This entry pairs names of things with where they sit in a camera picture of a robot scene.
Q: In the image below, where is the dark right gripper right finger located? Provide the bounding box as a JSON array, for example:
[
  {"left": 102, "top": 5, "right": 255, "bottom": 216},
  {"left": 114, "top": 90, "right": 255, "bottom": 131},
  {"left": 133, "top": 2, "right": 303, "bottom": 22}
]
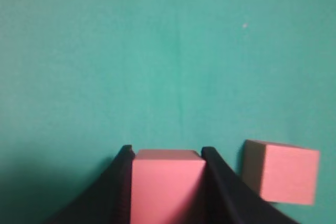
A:
[{"left": 201, "top": 146, "right": 298, "bottom": 224}]

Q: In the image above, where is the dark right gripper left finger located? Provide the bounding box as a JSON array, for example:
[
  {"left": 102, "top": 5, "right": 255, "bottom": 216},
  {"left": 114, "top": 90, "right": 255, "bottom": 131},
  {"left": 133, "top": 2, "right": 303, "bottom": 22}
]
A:
[{"left": 44, "top": 145, "right": 135, "bottom": 224}]

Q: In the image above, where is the pink wooden cube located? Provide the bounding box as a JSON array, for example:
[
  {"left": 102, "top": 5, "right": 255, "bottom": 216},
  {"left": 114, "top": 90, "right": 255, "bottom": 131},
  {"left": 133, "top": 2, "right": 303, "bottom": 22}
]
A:
[
  {"left": 130, "top": 149, "right": 206, "bottom": 224},
  {"left": 241, "top": 140, "right": 320, "bottom": 205}
]

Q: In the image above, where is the green cloth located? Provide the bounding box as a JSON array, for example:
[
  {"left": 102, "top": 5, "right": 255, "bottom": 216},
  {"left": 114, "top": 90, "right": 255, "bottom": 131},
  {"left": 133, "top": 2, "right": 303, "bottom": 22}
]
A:
[{"left": 1, "top": 0, "right": 335, "bottom": 223}]

